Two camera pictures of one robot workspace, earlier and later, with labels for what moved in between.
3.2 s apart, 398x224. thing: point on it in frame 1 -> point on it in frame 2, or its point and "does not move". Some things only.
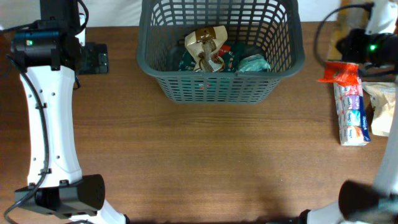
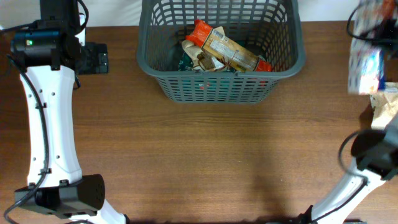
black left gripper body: [94, 58] does not move
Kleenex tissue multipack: [352, 114] -> [367, 67]
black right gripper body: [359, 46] -> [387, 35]
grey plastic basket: [269, 28] does not move
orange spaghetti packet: [338, 71] -> [229, 49]
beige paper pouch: [382, 94] does not move
